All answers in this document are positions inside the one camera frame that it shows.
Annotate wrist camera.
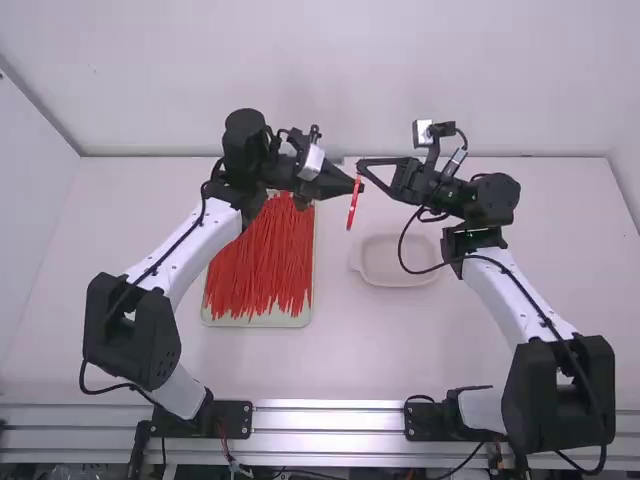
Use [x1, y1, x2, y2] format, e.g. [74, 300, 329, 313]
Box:
[411, 118, 438, 150]
[297, 143, 328, 184]

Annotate white dish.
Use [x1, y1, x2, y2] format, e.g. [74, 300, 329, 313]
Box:
[347, 232, 442, 288]

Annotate red wire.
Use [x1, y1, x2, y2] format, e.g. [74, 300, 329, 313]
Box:
[218, 424, 242, 469]

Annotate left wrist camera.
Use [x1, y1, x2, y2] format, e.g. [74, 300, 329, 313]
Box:
[297, 143, 328, 184]

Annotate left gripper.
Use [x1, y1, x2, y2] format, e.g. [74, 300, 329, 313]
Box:
[272, 148, 326, 212]

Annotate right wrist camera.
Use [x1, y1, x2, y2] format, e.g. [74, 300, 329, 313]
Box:
[411, 118, 438, 150]

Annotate silver rails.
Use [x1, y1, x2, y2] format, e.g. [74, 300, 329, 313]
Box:
[0, 397, 640, 464]

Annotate black cable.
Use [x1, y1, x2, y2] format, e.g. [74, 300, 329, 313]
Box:
[78, 357, 154, 401]
[269, 124, 324, 152]
[397, 199, 454, 275]
[433, 121, 471, 177]
[549, 442, 609, 476]

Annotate row of orange cable ties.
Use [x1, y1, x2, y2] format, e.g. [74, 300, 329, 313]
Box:
[206, 189, 317, 322]

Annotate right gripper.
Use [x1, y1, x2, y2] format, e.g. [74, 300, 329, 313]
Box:
[355, 156, 454, 207]

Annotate pale tray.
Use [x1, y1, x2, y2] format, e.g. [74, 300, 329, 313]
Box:
[199, 187, 319, 329]

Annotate orange cable tie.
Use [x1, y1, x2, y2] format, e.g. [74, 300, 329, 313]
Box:
[344, 174, 364, 233]

